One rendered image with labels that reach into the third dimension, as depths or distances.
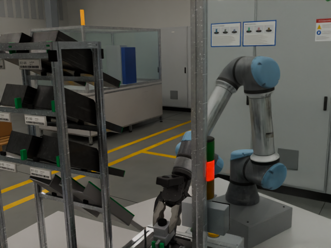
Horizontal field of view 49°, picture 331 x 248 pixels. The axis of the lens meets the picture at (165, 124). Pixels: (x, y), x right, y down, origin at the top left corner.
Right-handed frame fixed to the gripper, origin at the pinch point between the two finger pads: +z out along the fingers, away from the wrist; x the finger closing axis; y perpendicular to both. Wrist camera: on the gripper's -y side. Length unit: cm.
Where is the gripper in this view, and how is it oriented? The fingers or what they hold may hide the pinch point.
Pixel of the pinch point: (162, 227)
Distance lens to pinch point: 120.4
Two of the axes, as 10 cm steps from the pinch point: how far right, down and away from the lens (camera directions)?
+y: 3.7, 5.1, 7.7
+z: -3.1, 8.5, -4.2
